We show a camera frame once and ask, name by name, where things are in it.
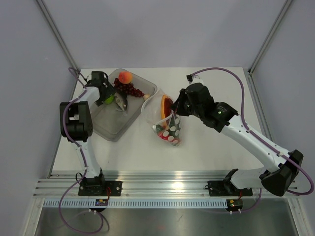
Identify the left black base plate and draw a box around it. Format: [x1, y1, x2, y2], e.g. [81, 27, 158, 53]
[78, 180, 122, 197]

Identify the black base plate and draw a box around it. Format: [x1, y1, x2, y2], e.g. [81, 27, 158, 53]
[78, 180, 122, 197]
[204, 180, 253, 197]

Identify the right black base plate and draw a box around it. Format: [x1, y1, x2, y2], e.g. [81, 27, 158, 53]
[204, 180, 253, 197]

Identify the silver grey fish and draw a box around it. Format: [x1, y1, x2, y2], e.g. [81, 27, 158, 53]
[114, 91, 128, 112]

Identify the clear zip top bag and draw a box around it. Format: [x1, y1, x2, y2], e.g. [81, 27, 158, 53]
[141, 89, 182, 146]

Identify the green lime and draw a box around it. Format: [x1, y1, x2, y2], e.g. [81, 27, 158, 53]
[104, 95, 115, 104]

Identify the white slotted cable duct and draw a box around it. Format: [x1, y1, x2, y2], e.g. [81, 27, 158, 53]
[43, 198, 227, 209]

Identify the red orange meat slab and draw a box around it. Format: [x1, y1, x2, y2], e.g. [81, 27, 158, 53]
[161, 94, 173, 119]

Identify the clear plastic food bin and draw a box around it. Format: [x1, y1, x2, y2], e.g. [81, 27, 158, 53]
[91, 69, 157, 142]

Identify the aluminium mounting rail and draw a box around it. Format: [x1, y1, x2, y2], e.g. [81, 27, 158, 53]
[33, 171, 226, 199]

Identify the aluminium frame post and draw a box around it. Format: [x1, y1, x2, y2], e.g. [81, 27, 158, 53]
[34, 0, 79, 70]
[248, 0, 295, 76]

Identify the white garlic clove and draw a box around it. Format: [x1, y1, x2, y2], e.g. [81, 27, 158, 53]
[143, 94, 150, 100]

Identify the dark red grape bunch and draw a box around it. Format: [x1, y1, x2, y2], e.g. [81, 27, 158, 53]
[113, 78, 144, 97]

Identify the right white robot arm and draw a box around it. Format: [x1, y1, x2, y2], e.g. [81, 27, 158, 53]
[171, 83, 303, 197]

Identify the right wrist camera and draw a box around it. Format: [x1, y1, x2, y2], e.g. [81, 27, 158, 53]
[186, 74, 204, 85]

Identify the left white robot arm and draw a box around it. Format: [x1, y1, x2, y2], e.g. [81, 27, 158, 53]
[60, 71, 115, 196]

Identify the orange peach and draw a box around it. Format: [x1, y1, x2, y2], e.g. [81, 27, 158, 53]
[118, 71, 133, 84]

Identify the left aluminium frame post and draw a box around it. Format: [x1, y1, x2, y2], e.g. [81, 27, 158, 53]
[34, 0, 79, 70]

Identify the right aluminium frame post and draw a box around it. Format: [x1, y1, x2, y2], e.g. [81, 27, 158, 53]
[248, 0, 295, 76]

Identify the red chili pepper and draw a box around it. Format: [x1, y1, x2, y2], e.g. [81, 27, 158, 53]
[158, 131, 180, 146]

